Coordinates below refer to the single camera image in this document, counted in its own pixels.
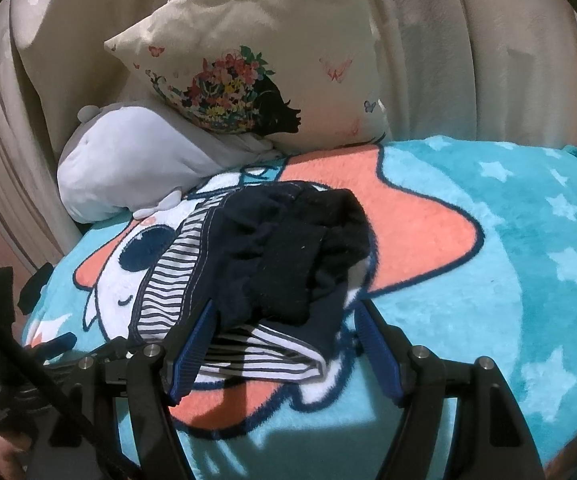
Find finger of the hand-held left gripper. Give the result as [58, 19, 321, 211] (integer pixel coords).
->
[29, 332, 78, 362]
[17, 262, 53, 314]

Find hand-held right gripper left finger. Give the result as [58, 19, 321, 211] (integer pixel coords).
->
[31, 299, 218, 480]

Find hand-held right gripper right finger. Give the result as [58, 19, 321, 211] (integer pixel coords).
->
[355, 301, 539, 480]

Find striped pants with dark patches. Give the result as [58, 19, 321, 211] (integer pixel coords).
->
[128, 180, 379, 386]

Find person's left hand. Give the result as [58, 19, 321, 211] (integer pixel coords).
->
[0, 432, 28, 480]

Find teal printed star blanket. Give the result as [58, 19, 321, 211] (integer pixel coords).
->
[21, 132, 577, 480]

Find grey and white plush toy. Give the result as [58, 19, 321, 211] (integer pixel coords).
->
[57, 102, 276, 224]

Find beige curtain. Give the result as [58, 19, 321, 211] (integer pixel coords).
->
[0, 0, 577, 281]

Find cream floral print pillow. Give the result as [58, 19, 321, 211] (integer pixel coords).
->
[103, 0, 394, 153]

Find black cable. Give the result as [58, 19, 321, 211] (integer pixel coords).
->
[0, 294, 136, 480]

